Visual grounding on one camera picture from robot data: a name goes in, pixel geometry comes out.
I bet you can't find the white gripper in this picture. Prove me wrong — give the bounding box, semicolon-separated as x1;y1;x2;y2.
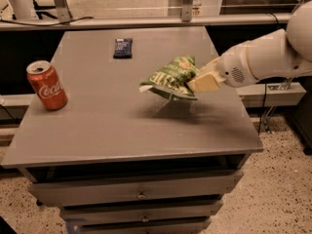
187;41;257;93

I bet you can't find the green jalapeno chip bag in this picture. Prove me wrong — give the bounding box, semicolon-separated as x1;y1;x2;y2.
139;57;199;100

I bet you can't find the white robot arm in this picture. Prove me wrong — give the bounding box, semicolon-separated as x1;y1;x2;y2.
187;1;312;93

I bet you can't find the blue rxbar blueberry bar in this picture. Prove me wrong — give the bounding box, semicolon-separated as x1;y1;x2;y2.
113;38;133;59

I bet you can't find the grey drawer cabinet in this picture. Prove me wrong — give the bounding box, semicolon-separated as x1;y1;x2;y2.
3;27;262;234

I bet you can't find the grey metal railing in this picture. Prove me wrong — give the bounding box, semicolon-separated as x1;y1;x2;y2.
1;0;292;30

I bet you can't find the red Coca-Cola can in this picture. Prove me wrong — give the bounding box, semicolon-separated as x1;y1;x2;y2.
26;60;67;110

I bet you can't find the black cable on railing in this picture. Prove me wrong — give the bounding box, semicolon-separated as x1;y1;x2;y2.
0;16;95;27

